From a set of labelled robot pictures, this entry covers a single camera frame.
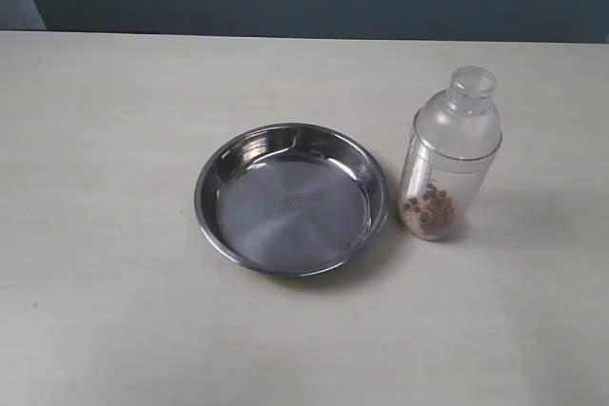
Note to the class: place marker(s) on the clear plastic shaker bottle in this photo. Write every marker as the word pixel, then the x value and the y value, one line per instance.
pixel 453 141

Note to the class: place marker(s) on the round stainless steel plate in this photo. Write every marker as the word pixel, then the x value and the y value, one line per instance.
pixel 291 199

